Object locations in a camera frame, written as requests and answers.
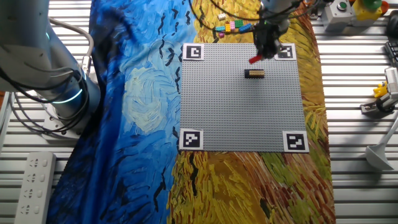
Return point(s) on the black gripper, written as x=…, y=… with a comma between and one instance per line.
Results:
x=267, y=32

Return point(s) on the red Lego brick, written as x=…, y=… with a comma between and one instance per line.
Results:
x=255, y=59

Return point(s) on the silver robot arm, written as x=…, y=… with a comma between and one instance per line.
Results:
x=28, y=46

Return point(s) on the tan Lego brick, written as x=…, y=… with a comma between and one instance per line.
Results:
x=256, y=73

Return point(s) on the blue Lego brick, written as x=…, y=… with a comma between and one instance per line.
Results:
x=245, y=28

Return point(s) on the green Lego brick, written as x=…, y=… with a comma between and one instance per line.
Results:
x=238, y=23

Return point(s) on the long pink Lego brick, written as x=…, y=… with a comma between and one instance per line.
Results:
x=232, y=25

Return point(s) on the yellow Lego brick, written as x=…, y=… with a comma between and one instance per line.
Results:
x=228, y=28

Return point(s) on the small magenta Lego brick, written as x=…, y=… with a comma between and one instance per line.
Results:
x=221, y=34

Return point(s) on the cyan Lego brick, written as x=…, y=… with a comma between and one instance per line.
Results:
x=220, y=28

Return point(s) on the white Lego brick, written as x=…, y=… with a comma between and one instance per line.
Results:
x=221, y=16

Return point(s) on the grey Lego baseplate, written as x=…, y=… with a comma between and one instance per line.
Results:
x=236, y=109

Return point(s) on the black white ArUco marker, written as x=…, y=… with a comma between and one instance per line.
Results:
x=193, y=51
x=295, y=141
x=287, y=52
x=191, y=139

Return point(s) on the grey button box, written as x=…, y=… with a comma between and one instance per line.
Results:
x=337, y=15

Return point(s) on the black keyboard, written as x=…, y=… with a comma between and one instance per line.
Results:
x=392, y=51

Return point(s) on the black computer mouse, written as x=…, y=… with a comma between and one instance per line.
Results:
x=393, y=27

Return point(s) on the painted blue yellow cloth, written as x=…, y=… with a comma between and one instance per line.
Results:
x=124, y=124

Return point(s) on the white power strip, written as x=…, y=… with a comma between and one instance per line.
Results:
x=34, y=186

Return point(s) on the small metal bracket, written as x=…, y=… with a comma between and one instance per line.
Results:
x=368, y=108

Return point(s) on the silver ribbed camera device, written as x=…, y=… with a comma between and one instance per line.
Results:
x=392, y=79

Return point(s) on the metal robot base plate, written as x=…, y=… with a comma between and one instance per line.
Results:
x=49, y=127

